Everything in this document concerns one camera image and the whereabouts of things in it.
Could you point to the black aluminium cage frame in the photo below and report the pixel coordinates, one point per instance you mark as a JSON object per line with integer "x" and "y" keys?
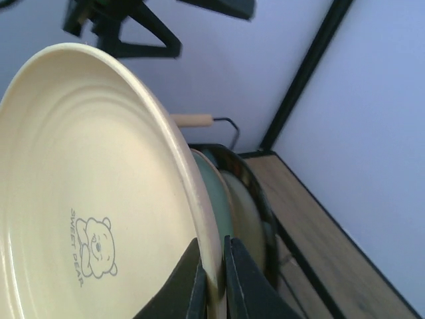
{"x": 346, "y": 180}

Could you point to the beige ceramic plate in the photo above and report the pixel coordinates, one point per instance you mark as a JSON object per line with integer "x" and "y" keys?
{"x": 247, "y": 220}

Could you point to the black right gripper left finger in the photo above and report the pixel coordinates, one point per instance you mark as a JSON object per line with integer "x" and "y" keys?
{"x": 184, "y": 294}

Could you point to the light blue floral plate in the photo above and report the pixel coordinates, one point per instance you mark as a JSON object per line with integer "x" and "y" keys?
{"x": 218, "y": 194}

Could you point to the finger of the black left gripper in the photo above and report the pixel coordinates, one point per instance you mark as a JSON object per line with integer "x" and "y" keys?
{"x": 240, "y": 9}

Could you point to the cream yellow plastic plate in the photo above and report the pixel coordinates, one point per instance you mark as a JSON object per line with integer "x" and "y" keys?
{"x": 100, "y": 194}

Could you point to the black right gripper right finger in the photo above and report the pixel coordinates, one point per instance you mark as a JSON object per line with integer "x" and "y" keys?
{"x": 249, "y": 294}

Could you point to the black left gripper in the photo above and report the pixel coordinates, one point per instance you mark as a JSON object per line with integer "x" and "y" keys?
{"x": 125, "y": 29}

